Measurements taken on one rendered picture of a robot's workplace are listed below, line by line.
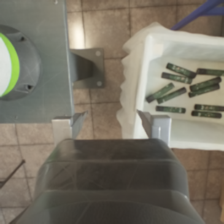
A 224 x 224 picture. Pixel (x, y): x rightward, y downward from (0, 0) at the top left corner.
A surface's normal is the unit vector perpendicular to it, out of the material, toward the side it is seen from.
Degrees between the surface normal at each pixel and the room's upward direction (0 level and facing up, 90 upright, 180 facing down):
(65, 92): 0
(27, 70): 77
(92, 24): 0
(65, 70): 0
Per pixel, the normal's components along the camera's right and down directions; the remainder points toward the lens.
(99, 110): -0.01, 0.25
